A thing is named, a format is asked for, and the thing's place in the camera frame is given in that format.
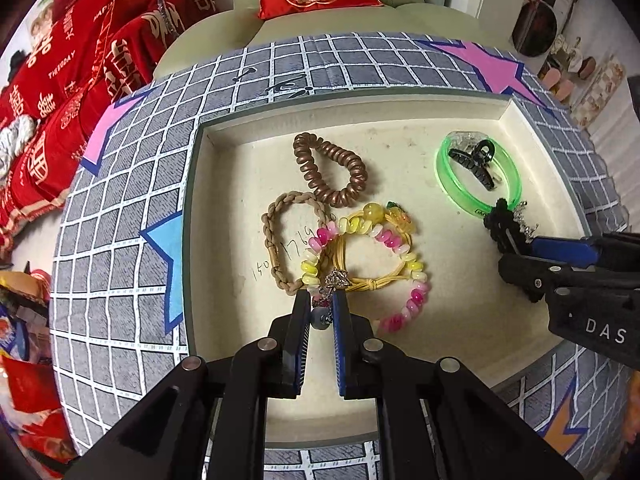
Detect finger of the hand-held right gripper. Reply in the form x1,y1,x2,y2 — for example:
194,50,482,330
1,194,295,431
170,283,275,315
520,232,640,270
497,254,640,304

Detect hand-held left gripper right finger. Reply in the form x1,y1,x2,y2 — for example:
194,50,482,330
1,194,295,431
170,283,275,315
332,290,583,480

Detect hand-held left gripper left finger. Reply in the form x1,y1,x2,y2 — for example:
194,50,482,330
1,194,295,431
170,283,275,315
65,290,312,480

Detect silver chain earring with bead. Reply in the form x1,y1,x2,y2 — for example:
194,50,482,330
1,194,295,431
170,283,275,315
310,270,351,332

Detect small silver earring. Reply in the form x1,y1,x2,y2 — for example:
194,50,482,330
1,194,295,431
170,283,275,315
515,200,538,241

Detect cream tray with green sides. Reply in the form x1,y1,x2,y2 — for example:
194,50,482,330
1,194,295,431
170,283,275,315
182,87,593,448

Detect pink and yellow beaded bracelet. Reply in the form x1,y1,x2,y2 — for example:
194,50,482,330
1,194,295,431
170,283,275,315
300,220,431,333

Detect brown braided hair tie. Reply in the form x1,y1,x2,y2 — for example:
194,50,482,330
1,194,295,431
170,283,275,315
261,191,337,295

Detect black claw hair clip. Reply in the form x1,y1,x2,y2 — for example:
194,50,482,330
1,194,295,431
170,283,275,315
447,140,506,191

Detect clear green bangle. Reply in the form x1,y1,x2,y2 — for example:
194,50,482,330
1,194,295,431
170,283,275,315
436,131,523,218

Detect yellow pineapple charm hair tie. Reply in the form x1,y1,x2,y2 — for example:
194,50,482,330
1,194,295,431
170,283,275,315
327,201,417,293

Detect orange paper star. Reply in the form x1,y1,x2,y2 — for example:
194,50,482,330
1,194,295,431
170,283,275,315
540,390,591,453

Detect blue paper star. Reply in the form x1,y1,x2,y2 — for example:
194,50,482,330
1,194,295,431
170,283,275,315
140,210,186,333

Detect pink and beige slippers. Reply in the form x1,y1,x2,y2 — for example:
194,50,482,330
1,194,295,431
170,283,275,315
540,35,626,126

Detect pink paper star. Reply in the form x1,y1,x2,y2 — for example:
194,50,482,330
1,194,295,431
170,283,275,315
80,95,151,176
415,40,561,121

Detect grey grid patterned tablecloth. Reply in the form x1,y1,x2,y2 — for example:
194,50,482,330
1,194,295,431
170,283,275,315
47,32,631,480

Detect dark round disc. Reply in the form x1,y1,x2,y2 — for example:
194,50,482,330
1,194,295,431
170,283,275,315
511,0,558,58

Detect red packaged goods pile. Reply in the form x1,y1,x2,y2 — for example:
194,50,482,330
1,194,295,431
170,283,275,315
0,260,76,461

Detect red embroidered bedding pile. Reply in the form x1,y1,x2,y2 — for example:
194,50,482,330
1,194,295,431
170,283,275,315
0,0,221,256

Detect silver grey fabric bundle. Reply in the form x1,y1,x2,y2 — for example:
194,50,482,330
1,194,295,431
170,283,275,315
0,115,41,171

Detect brown spiral hair tie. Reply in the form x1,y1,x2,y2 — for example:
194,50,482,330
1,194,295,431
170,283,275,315
292,131,367,208

